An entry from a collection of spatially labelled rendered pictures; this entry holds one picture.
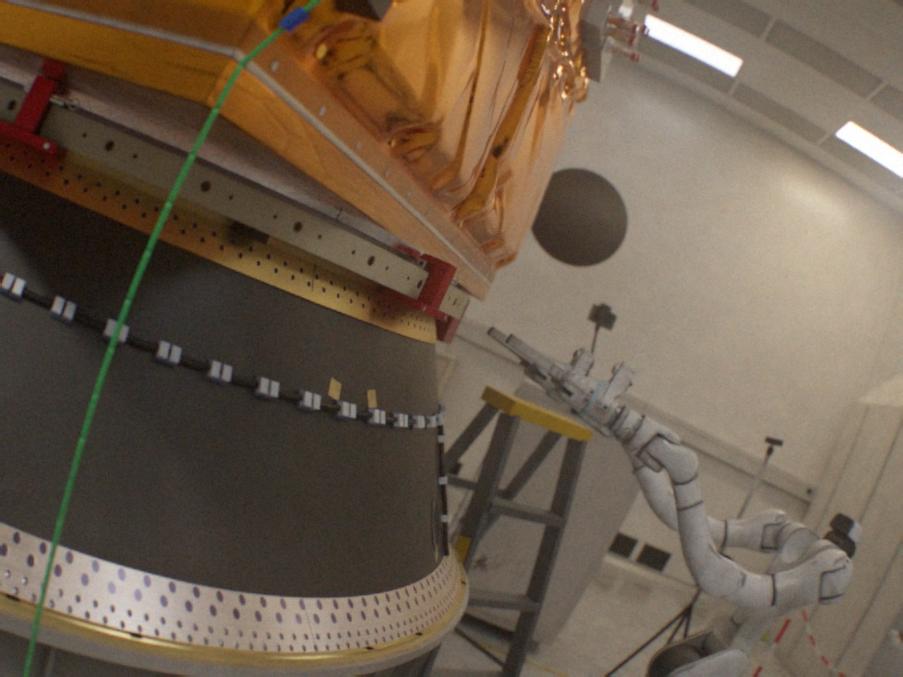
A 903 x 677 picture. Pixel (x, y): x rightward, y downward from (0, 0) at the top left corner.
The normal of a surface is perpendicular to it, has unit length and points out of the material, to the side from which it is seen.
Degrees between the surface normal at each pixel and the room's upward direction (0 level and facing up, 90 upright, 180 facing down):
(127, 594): 43
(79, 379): 62
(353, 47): 123
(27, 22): 90
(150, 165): 90
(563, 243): 90
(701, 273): 90
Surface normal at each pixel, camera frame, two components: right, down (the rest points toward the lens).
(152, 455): 0.68, -0.17
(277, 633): 0.76, -0.43
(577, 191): -0.15, -0.02
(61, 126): 0.30, 0.18
